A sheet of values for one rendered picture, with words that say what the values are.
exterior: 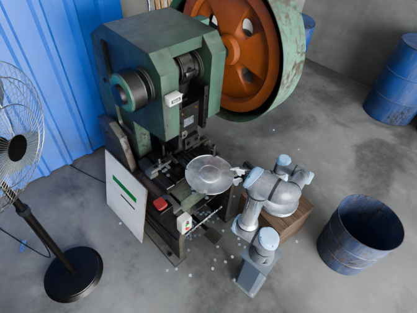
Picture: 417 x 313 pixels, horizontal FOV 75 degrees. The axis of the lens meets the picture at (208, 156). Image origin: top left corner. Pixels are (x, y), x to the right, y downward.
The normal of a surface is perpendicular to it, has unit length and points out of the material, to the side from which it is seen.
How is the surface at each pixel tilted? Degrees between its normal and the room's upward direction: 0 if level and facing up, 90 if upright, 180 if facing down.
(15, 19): 90
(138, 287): 0
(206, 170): 2
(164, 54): 45
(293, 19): 52
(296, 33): 62
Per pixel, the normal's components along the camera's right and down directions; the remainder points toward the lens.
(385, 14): -0.72, 0.48
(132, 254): 0.06, -0.68
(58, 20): 0.69, 0.55
